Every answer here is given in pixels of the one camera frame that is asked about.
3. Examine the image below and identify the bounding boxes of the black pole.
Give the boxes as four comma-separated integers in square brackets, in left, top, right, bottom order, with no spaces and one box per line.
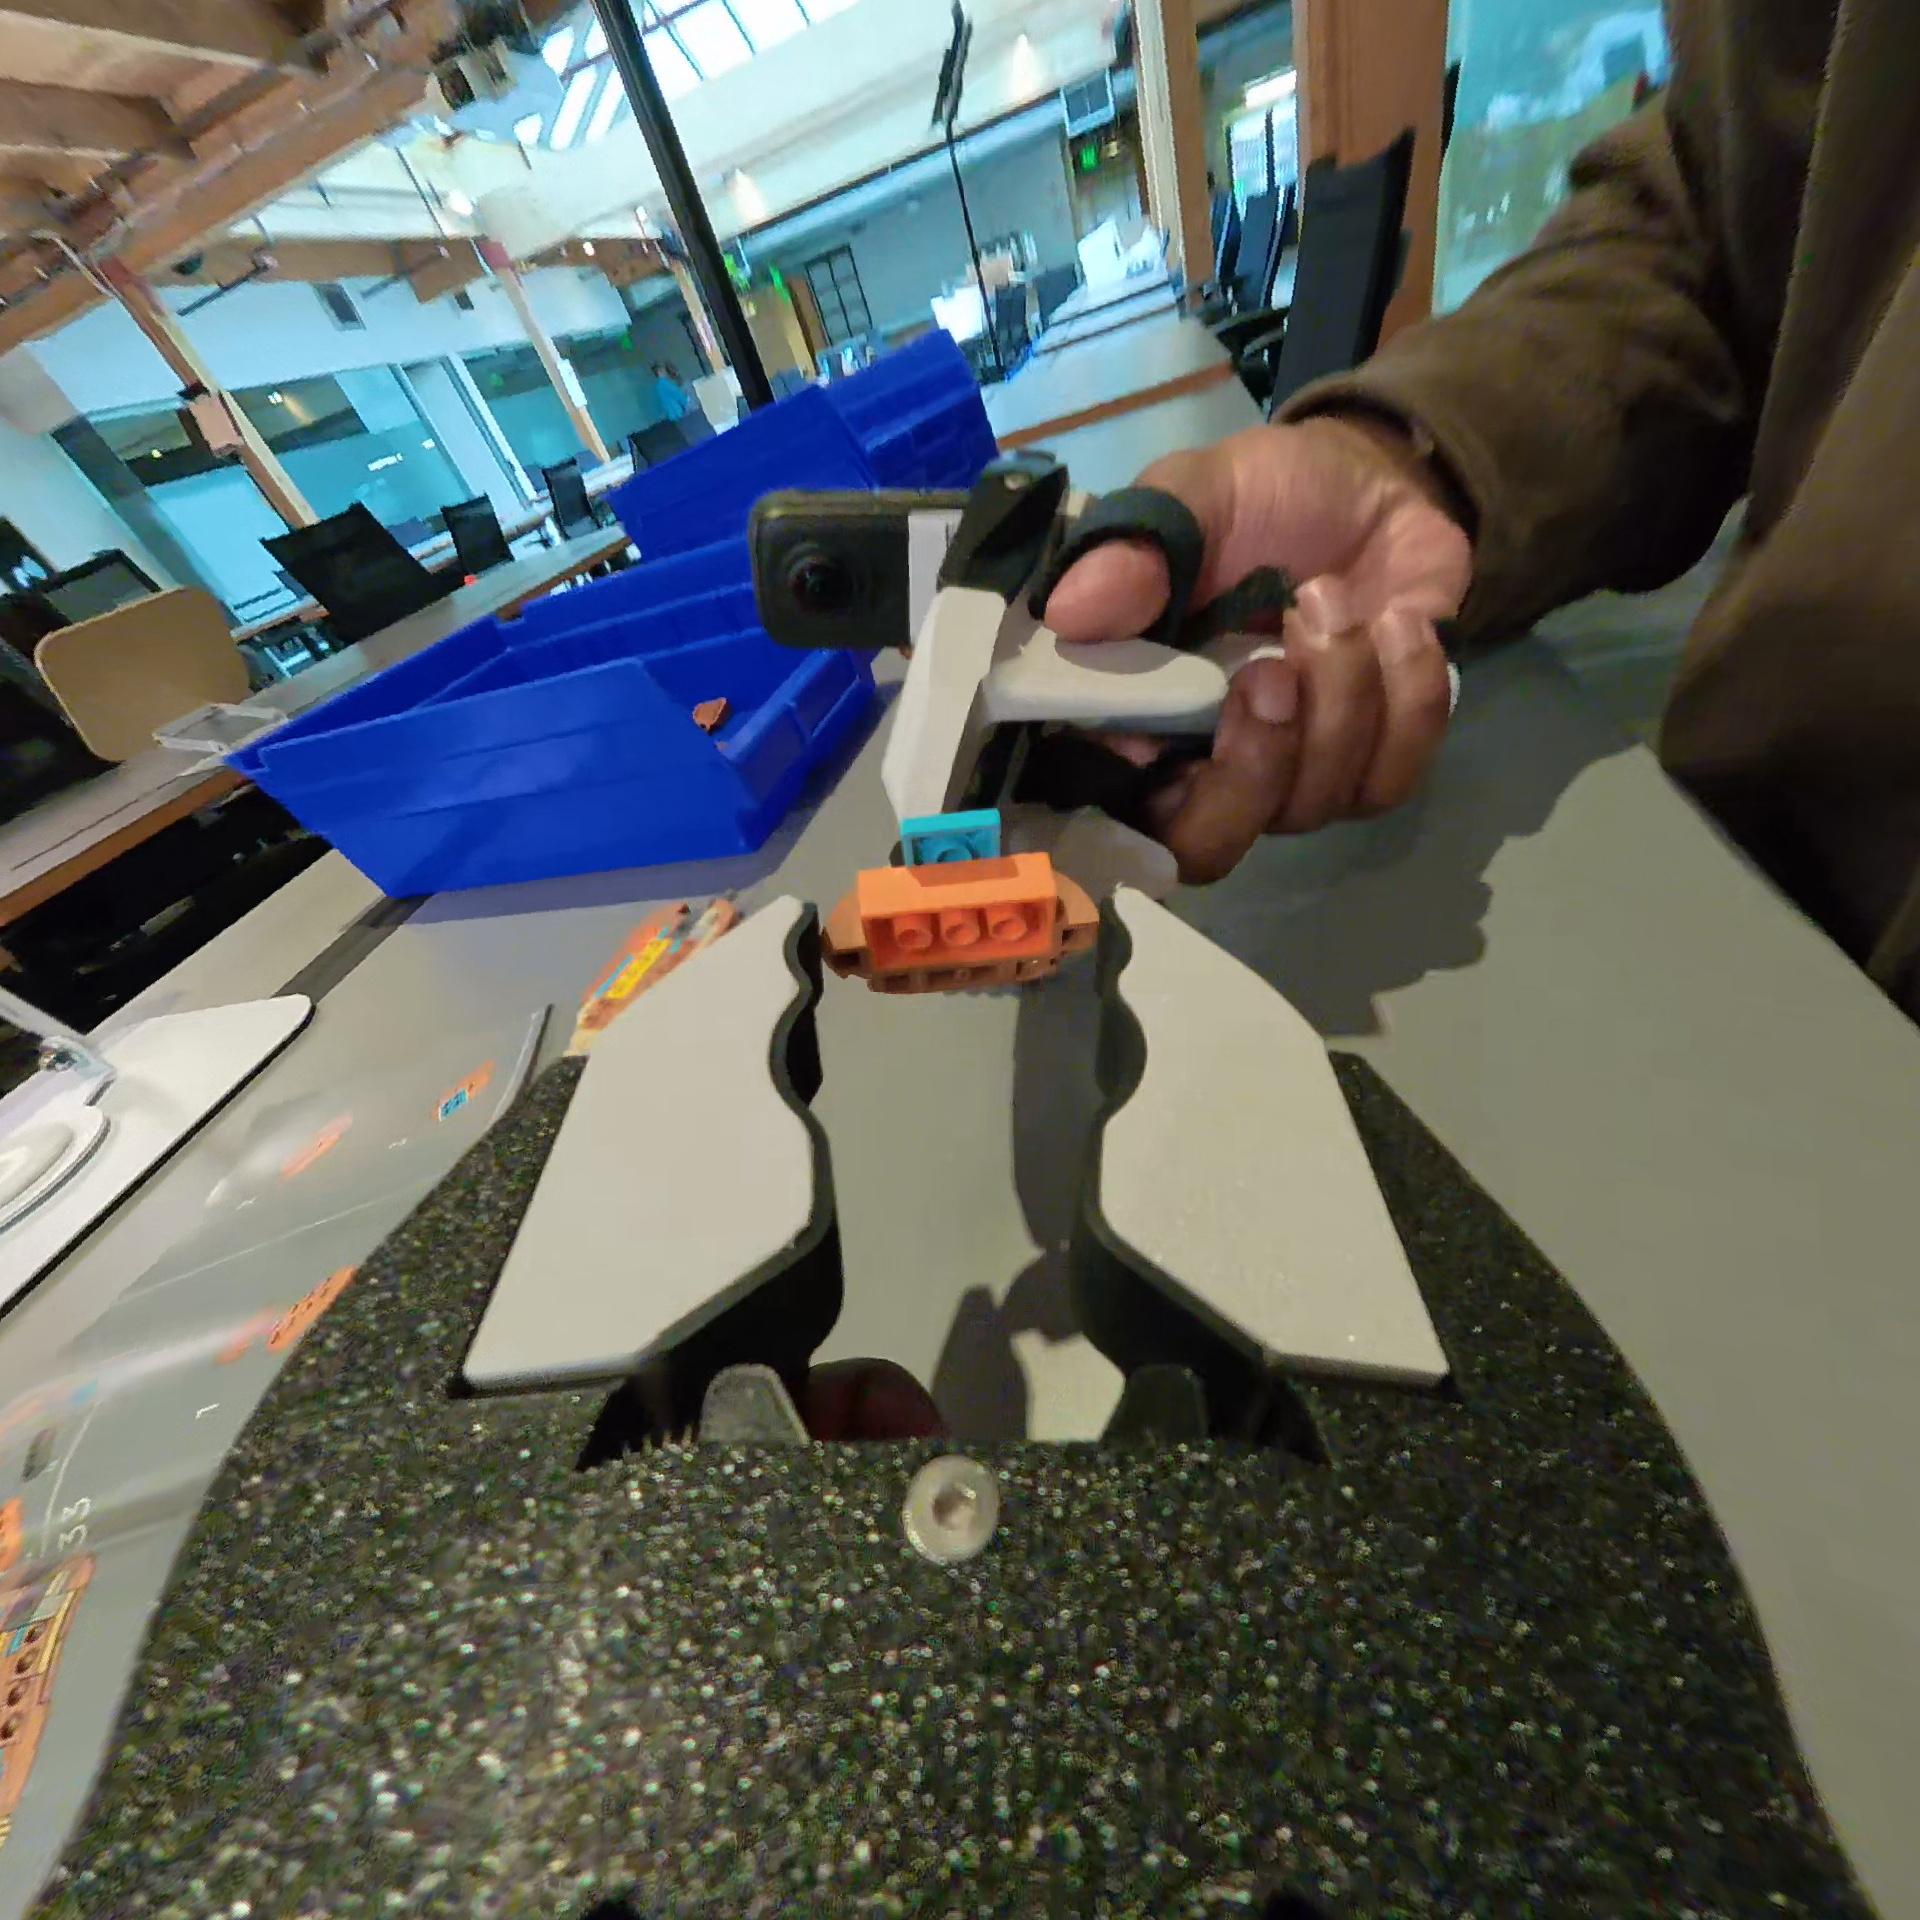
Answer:
[592,0,775,410]

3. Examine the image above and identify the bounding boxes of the wood-edged office table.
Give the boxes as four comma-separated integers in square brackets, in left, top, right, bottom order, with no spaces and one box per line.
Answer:
[0,526,633,923]

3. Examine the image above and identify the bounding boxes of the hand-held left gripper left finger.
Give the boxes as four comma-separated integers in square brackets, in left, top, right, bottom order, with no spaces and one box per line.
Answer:
[459,897,842,1396]

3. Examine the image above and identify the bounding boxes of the blue plastic bin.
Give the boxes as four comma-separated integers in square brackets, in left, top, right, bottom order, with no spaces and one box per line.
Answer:
[504,533,881,707]
[609,329,1000,559]
[225,599,881,903]

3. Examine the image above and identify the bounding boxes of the white flat board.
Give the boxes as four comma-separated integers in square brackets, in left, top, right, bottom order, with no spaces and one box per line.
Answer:
[0,991,319,1315]

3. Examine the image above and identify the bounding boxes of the wooden post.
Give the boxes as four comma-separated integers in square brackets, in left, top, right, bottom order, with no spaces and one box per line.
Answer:
[1297,0,1453,355]

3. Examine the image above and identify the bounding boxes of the tan chair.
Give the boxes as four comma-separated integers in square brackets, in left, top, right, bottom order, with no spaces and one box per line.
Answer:
[33,585,256,763]

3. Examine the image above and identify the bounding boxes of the grey desk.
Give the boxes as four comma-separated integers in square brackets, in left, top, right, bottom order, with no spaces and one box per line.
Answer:
[0,599,1920,1920]

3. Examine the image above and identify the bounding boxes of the clear round-base stand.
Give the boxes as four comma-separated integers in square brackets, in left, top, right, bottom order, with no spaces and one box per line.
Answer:
[0,982,119,1239]

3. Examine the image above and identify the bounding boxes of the person's brown hoodie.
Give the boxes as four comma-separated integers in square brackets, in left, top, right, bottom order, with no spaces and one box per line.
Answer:
[1658,0,1920,1038]

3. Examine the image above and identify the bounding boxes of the orange brown toy brick assembly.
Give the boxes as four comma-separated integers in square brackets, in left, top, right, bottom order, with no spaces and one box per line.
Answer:
[824,853,1105,995]

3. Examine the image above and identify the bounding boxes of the person's right forearm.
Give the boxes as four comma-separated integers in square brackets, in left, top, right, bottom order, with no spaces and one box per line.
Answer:
[1275,89,1825,662]

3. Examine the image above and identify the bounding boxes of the grey instruction booklet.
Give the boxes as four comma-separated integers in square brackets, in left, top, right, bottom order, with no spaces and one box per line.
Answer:
[0,1002,595,1877]

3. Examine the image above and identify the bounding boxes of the person's right hand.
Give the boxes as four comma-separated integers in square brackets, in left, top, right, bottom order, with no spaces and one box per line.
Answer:
[1042,412,1480,887]

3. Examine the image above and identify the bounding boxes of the brown yellow toy brick model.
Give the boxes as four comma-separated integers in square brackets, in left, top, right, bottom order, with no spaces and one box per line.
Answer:
[569,897,746,1058]

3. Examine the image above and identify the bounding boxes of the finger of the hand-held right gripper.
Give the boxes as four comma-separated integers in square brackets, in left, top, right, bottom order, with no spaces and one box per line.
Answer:
[881,590,1011,830]
[1048,814,1185,905]

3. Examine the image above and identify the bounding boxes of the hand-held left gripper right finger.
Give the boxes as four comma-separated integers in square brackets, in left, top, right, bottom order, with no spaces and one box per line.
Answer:
[1076,884,1453,1389]

